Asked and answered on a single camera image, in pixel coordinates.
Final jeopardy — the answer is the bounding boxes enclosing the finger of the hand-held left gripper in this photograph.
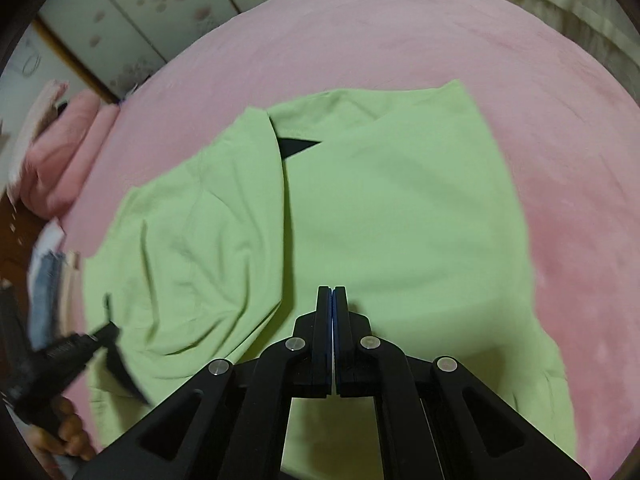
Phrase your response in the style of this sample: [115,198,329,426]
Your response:
[87,322,121,352]

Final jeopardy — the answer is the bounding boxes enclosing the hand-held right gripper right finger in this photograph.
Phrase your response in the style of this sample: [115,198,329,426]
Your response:
[333,285,592,480]

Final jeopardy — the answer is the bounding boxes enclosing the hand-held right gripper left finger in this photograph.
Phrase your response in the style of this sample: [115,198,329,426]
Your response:
[75,285,334,480]

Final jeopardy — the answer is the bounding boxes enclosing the green and black hooded jacket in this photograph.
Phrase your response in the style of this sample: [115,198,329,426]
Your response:
[82,79,581,480]

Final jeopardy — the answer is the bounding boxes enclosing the folded cream clothes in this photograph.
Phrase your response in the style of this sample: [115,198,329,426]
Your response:
[60,250,83,331]

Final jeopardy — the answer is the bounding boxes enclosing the person's left hand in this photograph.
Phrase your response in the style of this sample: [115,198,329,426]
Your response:
[37,397,96,461]

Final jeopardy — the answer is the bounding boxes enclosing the folded blue jeans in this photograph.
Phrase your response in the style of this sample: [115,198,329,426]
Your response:
[27,250,66,346]

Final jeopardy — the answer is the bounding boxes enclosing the white printed pillow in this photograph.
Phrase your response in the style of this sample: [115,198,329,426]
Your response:
[35,220,66,256]

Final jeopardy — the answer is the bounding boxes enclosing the brown wooden headboard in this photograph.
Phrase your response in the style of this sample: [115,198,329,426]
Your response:
[0,185,46,281]

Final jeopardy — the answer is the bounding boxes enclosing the folded pink quilt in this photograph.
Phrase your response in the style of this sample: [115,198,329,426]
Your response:
[22,95,121,218]

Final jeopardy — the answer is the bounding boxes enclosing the pink lace-trimmed pillow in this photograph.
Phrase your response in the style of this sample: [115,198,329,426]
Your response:
[7,80,68,196]

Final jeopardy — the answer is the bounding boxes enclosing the pink bed blanket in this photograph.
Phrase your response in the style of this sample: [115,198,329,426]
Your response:
[60,0,640,480]

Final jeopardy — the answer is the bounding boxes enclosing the floral wardrobe doors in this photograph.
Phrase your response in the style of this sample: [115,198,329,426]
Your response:
[37,0,336,103]

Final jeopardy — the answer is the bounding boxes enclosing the white wall cable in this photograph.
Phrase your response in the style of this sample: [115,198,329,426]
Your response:
[20,50,46,77]

